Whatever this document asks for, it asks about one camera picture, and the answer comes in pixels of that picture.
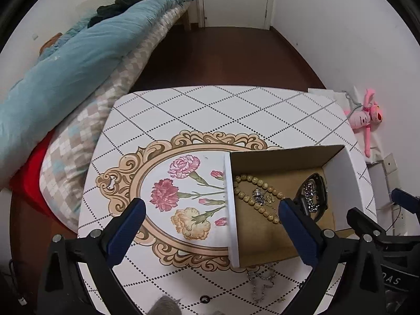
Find silver chain bracelet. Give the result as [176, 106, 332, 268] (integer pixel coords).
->
[301, 181, 322, 214]

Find black smart watch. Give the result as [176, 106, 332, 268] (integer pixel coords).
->
[293, 173, 328, 223]

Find silver pendant necklace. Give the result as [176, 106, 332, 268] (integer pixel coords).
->
[246, 266, 277, 305]

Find white cardboard box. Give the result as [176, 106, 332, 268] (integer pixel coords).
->
[224, 145, 362, 268]

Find wooden bead bracelet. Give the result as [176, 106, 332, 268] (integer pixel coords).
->
[233, 174, 286, 224]

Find checkered bed sheet mattress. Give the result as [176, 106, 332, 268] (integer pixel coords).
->
[39, 2, 190, 233]

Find white patterned tablecloth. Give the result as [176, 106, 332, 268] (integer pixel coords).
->
[78, 85, 376, 314]

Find pink panther plush toy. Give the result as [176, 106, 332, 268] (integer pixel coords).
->
[345, 88, 383, 158]

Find red blanket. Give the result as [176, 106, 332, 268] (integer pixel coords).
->
[9, 130, 54, 218]

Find light blue duvet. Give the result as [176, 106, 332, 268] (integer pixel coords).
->
[1, 0, 190, 187]

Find brown plush toy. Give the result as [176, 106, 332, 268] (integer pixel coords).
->
[39, 33, 63, 55]

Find black clothing on bed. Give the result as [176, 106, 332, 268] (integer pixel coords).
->
[87, 0, 144, 29]

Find white wall sockets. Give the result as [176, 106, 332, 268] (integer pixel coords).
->
[383, 153, 401, 196]

